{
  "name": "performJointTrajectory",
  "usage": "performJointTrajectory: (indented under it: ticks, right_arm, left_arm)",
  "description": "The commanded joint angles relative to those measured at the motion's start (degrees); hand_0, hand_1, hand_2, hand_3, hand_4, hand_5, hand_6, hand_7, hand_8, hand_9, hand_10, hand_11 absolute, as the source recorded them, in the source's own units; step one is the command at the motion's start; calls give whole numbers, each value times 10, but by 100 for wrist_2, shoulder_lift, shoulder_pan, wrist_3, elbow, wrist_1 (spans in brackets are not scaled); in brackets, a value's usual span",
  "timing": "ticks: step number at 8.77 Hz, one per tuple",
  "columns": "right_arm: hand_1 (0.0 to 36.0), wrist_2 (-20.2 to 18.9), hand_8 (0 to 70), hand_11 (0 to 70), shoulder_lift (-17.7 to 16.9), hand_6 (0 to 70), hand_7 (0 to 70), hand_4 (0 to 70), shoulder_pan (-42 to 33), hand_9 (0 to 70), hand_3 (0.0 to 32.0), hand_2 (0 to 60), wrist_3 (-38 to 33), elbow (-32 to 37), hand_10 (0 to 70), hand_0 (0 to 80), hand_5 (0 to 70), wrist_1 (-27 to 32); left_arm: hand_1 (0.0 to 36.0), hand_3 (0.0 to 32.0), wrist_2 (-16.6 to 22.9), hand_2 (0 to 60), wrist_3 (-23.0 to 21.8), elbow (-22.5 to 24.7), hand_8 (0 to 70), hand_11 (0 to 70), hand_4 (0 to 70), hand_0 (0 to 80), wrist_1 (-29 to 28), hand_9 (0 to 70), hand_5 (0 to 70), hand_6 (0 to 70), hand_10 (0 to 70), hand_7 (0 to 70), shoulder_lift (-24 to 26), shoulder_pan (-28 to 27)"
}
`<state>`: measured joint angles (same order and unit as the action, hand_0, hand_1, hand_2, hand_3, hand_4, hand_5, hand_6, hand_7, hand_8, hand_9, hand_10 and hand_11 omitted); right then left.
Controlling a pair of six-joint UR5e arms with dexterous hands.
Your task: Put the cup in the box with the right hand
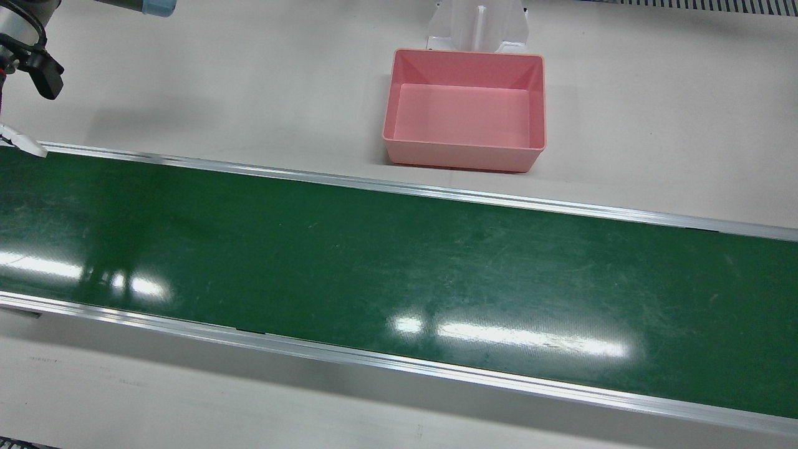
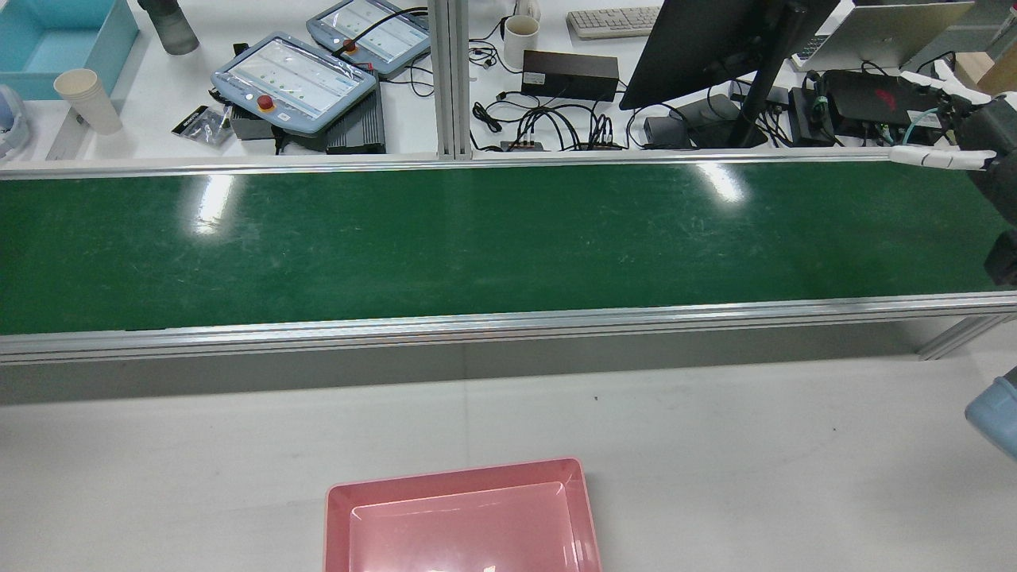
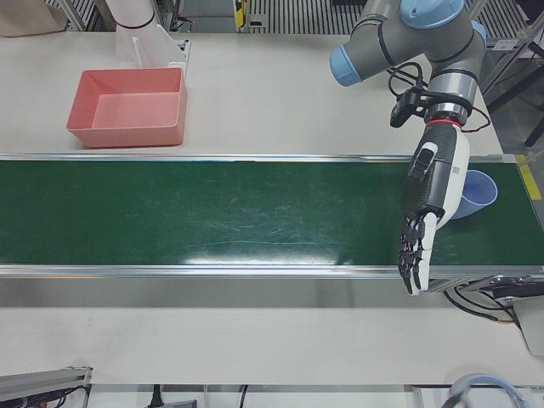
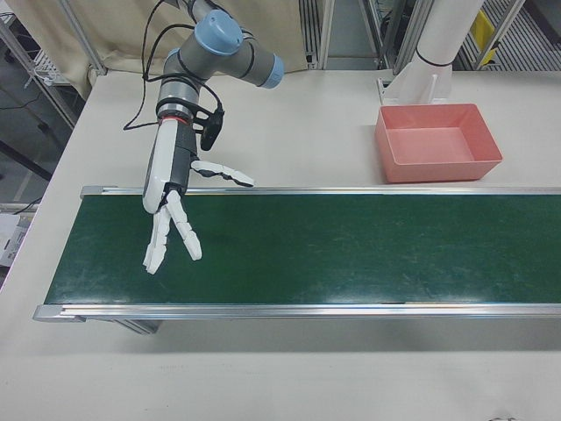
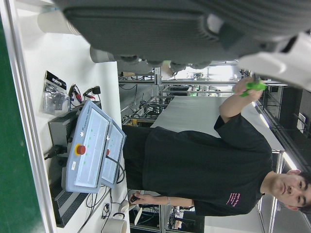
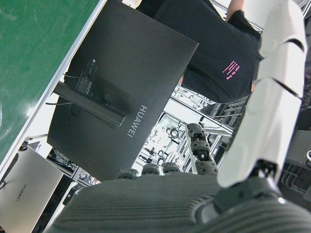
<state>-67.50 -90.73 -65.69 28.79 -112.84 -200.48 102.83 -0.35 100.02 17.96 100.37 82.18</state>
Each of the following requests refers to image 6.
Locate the black Huawei monitor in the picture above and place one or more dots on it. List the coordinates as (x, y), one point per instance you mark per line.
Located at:
(133, 60)

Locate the silver Huawei laptop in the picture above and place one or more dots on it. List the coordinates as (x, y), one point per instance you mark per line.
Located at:
(24, 189)

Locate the right robot hand white grey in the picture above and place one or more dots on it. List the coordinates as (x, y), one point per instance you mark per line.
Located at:
(150, 204)

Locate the person in black t-shirt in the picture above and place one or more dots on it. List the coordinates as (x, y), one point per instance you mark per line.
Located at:
(213, 48)

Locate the green conveyor belt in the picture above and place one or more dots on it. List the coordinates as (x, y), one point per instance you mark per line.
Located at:
(29, 48)

